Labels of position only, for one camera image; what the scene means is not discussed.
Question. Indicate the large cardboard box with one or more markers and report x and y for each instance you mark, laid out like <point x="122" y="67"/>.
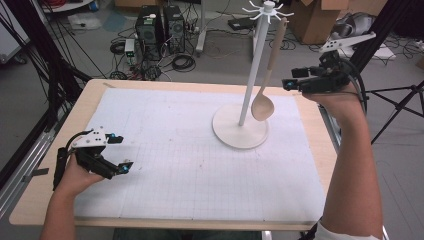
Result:
<point x="310" y="23"/>

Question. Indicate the aluminium rail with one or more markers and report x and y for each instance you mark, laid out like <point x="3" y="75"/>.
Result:
<point x="20" y="180"/>
<point x="334" y="131"/>

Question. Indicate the white grid mat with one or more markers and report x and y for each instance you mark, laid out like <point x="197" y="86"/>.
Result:
<point x="183" y="193"/>

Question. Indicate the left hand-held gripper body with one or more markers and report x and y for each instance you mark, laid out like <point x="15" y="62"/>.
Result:
<point x="90" y="160"/>

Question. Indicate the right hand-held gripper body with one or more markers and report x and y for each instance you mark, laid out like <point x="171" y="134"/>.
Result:
<point x="328" y="81"/>

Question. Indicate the grey metal bracket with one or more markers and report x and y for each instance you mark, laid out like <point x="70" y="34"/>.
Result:
<point x="38" y="172"/>

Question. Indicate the grey white appliance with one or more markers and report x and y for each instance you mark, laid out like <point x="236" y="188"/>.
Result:
<point x="356" y="23"/>

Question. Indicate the flat black device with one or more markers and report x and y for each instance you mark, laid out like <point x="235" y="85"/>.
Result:
<point x="240" y="23"/>

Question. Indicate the round white table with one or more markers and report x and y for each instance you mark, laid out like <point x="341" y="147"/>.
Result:
<point x="71" y="5"/>

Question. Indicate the person's right hand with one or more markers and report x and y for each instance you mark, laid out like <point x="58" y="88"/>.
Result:
<point x="336" y="103"/>

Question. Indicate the black frame post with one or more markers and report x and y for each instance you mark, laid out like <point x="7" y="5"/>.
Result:
<point x="390" y="16"/>

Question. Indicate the small silver box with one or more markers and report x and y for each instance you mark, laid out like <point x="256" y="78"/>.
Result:
<point x="129" y="46"/>

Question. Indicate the large black computer tower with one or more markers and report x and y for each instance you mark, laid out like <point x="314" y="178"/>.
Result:
<point x="148" y="33"/>

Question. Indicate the white metal post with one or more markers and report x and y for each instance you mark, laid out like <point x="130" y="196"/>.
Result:
<point x="201" y="36"/>

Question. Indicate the slim black computer tower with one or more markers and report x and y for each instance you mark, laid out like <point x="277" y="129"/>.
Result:
<point x="174" y="30"/>

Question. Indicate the beige ladle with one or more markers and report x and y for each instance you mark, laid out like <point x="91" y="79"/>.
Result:
<point x="262" y="108"/>

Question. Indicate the white utensil stand with hooks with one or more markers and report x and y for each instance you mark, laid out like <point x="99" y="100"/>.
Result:
<point x="233" y="133"/>

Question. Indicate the white flat board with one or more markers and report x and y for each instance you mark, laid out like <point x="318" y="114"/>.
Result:
<point x="380" y="53"/>

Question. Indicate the black tripod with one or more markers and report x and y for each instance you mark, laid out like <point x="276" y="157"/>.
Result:
<point x="396" y="106"/>

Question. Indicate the person's white sleeve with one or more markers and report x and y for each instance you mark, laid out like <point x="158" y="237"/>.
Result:
<point x="346" y="235"/>

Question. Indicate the person's left hand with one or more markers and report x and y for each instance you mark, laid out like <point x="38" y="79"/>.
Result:
<point x="75" y="178"/>

